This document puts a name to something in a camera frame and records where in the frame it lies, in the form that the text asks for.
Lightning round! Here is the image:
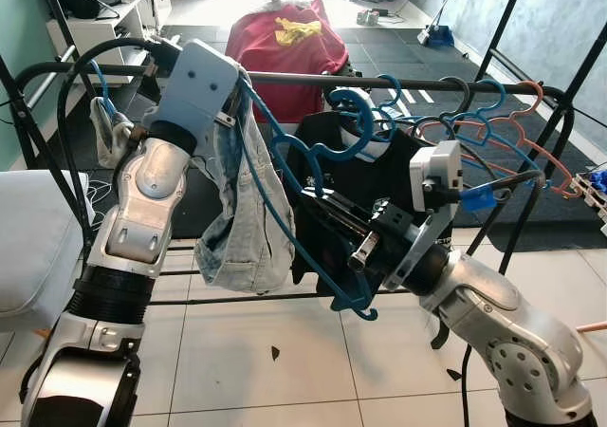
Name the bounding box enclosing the black metal clothes rack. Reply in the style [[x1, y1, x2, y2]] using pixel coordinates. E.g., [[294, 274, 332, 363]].
[[0, 0, 607, 352]]

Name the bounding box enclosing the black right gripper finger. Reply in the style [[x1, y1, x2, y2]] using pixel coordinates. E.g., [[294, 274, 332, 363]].
[[298, 188, 377, 232], [303, 205, 368, 257]]

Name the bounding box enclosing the blue plastic clothes hanger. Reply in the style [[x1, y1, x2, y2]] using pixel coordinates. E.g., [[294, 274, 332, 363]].
[[88, 60, 124, 124], [235, 66, 380, 316], [415, 78, 573, 189], [327, 73, 418, 162]]

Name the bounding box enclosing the black rubber floor mat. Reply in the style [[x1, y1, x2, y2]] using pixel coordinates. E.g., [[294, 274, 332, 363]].
[[43, 9, 607, 252]]

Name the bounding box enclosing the white shelf unit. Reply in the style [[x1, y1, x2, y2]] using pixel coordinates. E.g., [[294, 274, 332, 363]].
[[43, 0, 174, 63]]

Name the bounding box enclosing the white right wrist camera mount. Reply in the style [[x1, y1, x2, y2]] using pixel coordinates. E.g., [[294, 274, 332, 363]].
[[382, 140, 466, 292]]

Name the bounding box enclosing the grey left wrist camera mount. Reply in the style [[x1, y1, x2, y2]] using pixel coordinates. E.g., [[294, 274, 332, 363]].
[[149, 38, 244, 146]]

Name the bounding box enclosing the small white floor object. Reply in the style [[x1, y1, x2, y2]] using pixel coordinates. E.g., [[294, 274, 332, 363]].
[[356, 8, 406, 28]]

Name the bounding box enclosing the blue dustpan with handle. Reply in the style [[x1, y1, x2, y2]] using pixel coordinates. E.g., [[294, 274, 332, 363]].
[[417, 0, 468, 48]]

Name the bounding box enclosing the pale denim garment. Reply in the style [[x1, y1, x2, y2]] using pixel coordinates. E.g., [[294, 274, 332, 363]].
[[194, 71, 298, 295]]

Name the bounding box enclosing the orange plastic clothes hanger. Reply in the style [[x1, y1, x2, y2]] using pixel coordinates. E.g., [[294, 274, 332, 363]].
[[415, 81, 583, 200]]

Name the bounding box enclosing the dark grey clothes hanger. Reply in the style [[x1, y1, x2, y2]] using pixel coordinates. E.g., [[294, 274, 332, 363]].
[[417, 76, 556, 186]]

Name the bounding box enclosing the blue tape tag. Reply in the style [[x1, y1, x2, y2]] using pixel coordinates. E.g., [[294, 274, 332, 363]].
[[462, 186, 496, 212]]

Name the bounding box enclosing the white wire basket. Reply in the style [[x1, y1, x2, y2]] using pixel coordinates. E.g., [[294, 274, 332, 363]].
[[572, 166, 607, 221]]

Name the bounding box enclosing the white grey striped garment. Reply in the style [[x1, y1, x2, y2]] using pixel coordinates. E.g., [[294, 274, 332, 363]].
[[90, 95, 136, 169]]

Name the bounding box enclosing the yellow cloth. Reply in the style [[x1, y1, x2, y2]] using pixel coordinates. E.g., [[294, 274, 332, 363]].
[[273, 14, 324, 46]]

